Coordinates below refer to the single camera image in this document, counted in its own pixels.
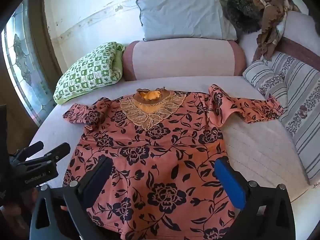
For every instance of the white and maroon bolster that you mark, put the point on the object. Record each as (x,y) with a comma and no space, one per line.
(302,35)

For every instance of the stained glass window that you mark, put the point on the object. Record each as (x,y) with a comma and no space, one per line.
(23,62)

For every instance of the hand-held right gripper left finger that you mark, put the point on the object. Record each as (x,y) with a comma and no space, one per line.
(98,180)

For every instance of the grey pillow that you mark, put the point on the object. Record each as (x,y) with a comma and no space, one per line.
(182,17)

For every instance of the pink and white bolster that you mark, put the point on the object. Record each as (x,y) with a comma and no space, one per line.
(182,60)

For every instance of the large striped floral pillow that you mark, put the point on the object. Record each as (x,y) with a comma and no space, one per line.
(303,100)

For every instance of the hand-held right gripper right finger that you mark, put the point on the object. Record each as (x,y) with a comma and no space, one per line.
(231,186)

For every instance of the green patterned pillow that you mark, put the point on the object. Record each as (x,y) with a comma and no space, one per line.
(90,72)

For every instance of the orange floral blouse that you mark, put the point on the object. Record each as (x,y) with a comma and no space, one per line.
(160,160)

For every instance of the small striped floral pillow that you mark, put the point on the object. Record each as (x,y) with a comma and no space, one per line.
(268,81)

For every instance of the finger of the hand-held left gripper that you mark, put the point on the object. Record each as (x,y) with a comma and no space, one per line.
(33,148)
(56,153)

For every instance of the dark fuzzy cloth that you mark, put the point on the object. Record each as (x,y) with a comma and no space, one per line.
(241,15)

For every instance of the brown crumpled cloth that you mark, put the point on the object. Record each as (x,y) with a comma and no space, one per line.
(271,12)

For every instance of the white quilted bed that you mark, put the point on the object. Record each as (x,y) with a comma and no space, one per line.
(255,150)

